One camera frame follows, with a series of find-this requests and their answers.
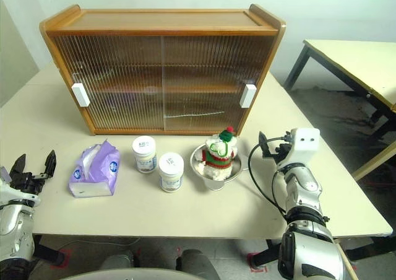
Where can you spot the silver robot torso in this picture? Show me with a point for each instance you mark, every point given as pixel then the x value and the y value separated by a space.
pixel 123 273

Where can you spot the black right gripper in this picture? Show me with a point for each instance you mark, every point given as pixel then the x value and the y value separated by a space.
pixel 281 151

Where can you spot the grey rounded shape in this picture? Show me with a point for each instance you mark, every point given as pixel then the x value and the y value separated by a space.
pixel 195 261
pixel 117 259

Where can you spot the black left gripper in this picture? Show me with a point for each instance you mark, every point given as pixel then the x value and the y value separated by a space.
pixel 26 184

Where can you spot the white plush snowman toy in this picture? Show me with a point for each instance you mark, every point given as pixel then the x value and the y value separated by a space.
pixel 218 159

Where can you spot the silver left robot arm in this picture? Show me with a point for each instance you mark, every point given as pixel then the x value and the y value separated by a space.
pixel 12 227

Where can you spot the pale table with black legs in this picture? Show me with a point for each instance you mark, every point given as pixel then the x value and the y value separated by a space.
pixel 355 57

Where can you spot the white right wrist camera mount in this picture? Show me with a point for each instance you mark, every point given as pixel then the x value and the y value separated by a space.
pixel 306 140

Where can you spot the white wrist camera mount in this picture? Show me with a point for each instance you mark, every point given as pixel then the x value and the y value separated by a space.
pixel 306 140
pixel 3 176

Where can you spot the ribbed glass sliding door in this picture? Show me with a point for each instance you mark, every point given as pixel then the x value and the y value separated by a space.
pixel 210 72
pixel 117 75

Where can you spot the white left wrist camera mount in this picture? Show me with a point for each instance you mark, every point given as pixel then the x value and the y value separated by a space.
pixel 3 176

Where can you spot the wooden cabinet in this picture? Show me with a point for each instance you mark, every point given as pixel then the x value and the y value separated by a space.
pixel 154 20

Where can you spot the black table leg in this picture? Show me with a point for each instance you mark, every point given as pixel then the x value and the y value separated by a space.
pixel 266 255
pixel 49 252

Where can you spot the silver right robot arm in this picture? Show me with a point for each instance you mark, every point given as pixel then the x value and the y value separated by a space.
pixel 303 187

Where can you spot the purple tissue pack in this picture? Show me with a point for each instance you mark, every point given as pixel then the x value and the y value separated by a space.
pixel 99 168

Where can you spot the white lidded plastic jar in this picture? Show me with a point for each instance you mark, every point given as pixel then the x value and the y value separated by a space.
pixel 144 156
pixel 171 173

